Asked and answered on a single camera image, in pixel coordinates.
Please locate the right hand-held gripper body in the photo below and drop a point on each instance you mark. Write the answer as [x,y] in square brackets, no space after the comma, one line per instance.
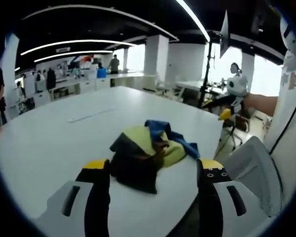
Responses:
[240,85]

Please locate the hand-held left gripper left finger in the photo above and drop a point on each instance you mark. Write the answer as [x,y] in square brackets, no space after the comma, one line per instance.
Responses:
[64,209]

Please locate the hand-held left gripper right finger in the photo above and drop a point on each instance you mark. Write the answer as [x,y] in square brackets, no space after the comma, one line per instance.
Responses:
[209,209]

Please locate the multicoloured patchwork garment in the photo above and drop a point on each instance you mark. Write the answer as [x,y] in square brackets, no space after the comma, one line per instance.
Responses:
[140,148]

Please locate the white template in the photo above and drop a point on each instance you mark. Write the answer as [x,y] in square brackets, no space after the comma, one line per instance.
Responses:
[91,115]

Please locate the brown seat office chair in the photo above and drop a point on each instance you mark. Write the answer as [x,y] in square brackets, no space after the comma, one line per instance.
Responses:
[241,123]

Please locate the white background desk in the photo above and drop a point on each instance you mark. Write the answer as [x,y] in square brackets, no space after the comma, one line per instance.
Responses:
[197,86]

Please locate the black tripod stand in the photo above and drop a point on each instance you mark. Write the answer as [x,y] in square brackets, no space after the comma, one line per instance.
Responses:
[207,74]

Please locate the person's white printed shirt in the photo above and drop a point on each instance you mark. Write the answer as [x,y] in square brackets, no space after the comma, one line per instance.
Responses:
[289,108]

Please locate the white mesh office chair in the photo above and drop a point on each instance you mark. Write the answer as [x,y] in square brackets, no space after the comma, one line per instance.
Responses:
[256,168]

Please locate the white chest device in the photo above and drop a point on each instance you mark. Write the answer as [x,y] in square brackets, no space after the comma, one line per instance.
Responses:
[289,34]

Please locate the long ceiling light strip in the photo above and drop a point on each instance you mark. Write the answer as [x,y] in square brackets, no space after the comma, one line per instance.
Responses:
[195,18]

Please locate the blue box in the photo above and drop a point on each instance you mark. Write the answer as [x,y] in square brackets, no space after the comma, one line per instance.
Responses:
[101,73]

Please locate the white long counter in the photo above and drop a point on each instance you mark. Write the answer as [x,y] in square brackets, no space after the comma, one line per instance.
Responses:
[93,82]

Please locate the curved ceiling light strip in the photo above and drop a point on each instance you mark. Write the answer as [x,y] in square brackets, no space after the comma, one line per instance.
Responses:
[71,54]
[76,44]

